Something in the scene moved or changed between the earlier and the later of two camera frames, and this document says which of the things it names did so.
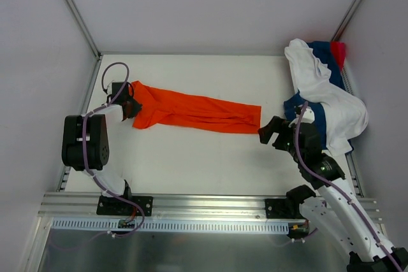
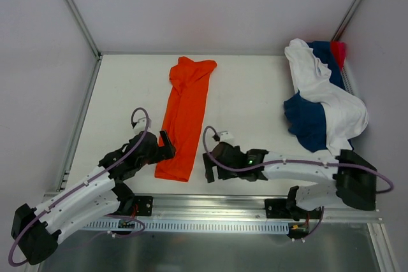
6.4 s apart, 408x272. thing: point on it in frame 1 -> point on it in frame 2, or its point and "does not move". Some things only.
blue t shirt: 323,51 does not move
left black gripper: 129,106 -> 162,150
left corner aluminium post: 74,11 does not move
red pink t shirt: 339,50 does not move
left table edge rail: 63,181 does not move
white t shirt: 345,113 does not move
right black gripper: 277,134 -> 213,164
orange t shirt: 160,107 -> 183,116
